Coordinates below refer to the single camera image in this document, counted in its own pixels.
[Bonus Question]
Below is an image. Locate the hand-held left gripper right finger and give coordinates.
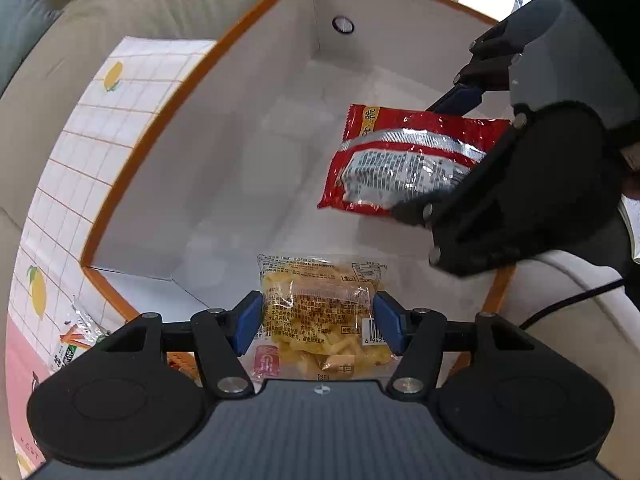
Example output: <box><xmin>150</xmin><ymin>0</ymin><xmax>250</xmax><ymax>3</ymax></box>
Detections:
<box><xmin>372</xmin><ymin>290</ymin><xmax>538</xmax><ymax>401</ymax></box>

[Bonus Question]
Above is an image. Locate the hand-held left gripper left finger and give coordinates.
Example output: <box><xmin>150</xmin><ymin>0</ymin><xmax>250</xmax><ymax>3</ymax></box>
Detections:
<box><xmin>102</xmin><ymin>290</ymin><xmax>264</xmax><ymax>400</ymax></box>

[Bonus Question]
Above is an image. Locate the beige sofa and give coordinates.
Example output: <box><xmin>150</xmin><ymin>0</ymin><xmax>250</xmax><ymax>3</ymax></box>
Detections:
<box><xmin>0</xmin><ymin>0</ymin><xmax>281</xmax><ymax>271</ymax></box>

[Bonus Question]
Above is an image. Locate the black cable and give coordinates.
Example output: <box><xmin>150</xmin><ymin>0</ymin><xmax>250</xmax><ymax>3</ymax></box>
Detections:
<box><xmin>522</xmin><ymin>277</ymin><xmax>626</xmax><ymax>328</ymax></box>

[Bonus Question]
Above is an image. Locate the blue pillow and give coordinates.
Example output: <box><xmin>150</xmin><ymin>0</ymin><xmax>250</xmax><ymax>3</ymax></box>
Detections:
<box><xmin>0</xmin><ymin>0</ymin><xmax>64</xmax><ymax>98</ymax></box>

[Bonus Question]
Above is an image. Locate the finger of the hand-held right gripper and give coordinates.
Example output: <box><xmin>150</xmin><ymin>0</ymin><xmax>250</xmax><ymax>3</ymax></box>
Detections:
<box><xmin>390</xmin><ymin>112</ymin><xmax>531</xmax><ymax>266</ymax></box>
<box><xmin>424</xmin><ymin>25</ymin><xmax>526</xmax><ymax>113</ymax></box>

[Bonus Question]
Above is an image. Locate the checked lemon print tablecloth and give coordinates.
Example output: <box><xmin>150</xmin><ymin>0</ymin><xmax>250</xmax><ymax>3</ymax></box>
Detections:
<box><xmin>5</xmin><ymin>36</ymin><xmax>218</xmax><ymax>478</ymax></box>

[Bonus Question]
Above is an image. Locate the green snack packet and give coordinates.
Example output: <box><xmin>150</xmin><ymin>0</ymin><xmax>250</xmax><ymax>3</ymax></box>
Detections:
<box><xmin>50</xmin><ymin>295</ymin><xmax>113</xmax><ymax>373</ymax></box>

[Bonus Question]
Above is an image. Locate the red snack packet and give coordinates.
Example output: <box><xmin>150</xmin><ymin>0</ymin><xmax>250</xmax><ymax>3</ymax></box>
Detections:
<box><xmin>317</xmin><ymin>103</ymin><xmax>511</xmax><ymax>218</ymax></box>

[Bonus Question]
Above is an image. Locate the clear packet of yellow chips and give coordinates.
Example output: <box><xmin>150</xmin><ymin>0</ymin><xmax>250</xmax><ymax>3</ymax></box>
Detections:
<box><xmin>256</xmin><ymin>253</ymin><xmax>401</xmax><ymax>381</ymax></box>

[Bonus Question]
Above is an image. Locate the white box with orange rim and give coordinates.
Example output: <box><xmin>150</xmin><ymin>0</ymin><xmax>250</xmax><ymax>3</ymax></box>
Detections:
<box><xmin>80</xmin><ymin>0</ymin><xmax>518</xmax><ymax>396</ymax></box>

